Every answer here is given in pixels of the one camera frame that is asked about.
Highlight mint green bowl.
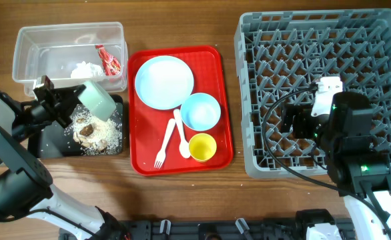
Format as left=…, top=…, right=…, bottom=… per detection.
left=77, top=81, right=116, bottom=121

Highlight white tissue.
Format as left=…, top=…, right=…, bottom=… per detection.
left=70, top=61, right=106, bottom=84

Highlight rice and food scraps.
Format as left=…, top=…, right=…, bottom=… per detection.
left=64, top=108, right=123, bottom=155

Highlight red snack wrapper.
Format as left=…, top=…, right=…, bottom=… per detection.
left=95, top=45, right=121, bottom=76

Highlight light blue bowl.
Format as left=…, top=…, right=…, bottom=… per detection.
left=180, top=93, right=221, bottom=131

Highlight yellow cup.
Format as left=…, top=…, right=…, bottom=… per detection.
left=189, top=133, right=217, bottom=162

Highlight large light blue plate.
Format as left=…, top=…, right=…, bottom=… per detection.
left=135, top=55, right=194, bottom=110

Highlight white plastic spoon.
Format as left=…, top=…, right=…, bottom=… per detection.
left=173, top=109, right=190, bottom=159

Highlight white plastic fork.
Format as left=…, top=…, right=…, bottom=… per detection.
left=154, top=119, right=175, bottom=169

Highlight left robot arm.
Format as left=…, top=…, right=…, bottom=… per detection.
left=0, top=75, right=131, bottom=239

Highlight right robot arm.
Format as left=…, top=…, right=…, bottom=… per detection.
left=280, top=91, right=391, bottom=239

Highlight black waste tray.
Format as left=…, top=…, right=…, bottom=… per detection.
left=27, top=95, right=123, bottom=159

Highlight grey dishwasher rack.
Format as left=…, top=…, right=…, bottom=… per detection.
left=234, top=9, right=391, bottom=178

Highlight clear plastic bin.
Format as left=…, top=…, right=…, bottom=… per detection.
left=12, top=22, right=128, bottom=97

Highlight red serving tray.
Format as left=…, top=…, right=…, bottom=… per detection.
left=127, top=46, right=234, bottom=176

